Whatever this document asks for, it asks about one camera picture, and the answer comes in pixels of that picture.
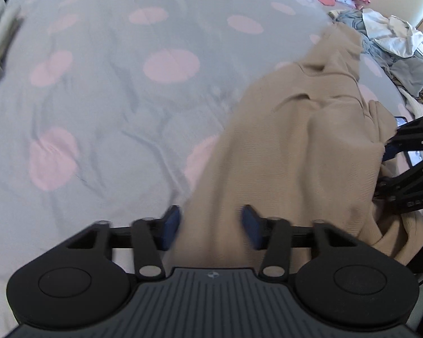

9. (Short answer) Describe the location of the beige knit sweater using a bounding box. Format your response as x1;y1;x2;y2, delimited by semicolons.
166;23;423;268

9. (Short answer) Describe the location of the pile of unfolded clothes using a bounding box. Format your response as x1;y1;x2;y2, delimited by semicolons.
329;8;423;117

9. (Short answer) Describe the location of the grey pink-dotted bed sheet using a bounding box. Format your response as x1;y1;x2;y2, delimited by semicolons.
0;0;420;338

